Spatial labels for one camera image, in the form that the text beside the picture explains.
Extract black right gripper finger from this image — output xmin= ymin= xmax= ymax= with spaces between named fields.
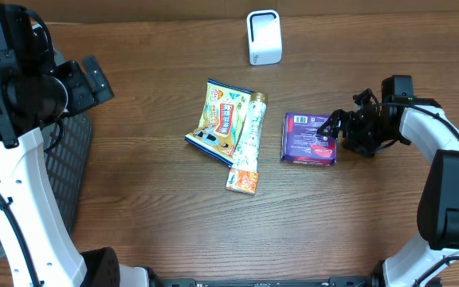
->
xmin=318 ymin=109 xmax=350 ymax=132
xmin=317 ymin=119 xmax=343 ymax=139

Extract red purple pad package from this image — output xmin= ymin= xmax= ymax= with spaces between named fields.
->
xmin=280 ymin=112 xmax=337 ymax=166

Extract white floral tube gold cap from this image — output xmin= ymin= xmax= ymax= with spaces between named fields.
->
xmin=232 ymin=92 xmax=268 ymax=172

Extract small orange box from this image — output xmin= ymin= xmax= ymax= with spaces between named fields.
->
xmin=226 ymin=168 xmax=259 ymax=195

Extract yellow snack bag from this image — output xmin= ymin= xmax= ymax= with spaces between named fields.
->
xmin=185 ymin=79 xmax=253 ymax=166

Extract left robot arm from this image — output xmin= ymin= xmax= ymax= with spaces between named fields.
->
xmin=0 ymin=3 xmax=151 ymax=287

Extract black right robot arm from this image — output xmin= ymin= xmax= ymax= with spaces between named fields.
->
xmin=317 ymin=75 xmax=459 ymax=286

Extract white barcode scanner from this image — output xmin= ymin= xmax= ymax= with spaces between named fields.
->
xmin=246 ymin=10 xmax=283 ymax=65

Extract grey plastic shopping basket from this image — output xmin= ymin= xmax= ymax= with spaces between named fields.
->
xmin=0 ymin=112 xmax=93 ymax=259

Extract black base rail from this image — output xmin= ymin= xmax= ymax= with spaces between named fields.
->
xmin=149 ymin=276 xmax=385 ymax=287

